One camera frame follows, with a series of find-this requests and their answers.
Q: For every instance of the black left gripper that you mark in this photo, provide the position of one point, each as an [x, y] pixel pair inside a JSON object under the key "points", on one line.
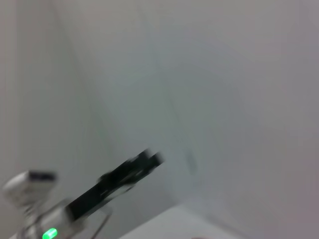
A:
{"points": [[99, 193]]}

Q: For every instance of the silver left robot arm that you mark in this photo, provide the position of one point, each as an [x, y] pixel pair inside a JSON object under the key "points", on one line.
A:
{"points": [[53, 225]]}

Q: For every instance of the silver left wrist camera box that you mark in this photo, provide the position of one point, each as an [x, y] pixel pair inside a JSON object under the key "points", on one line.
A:
{"points": [[27, 185]]}

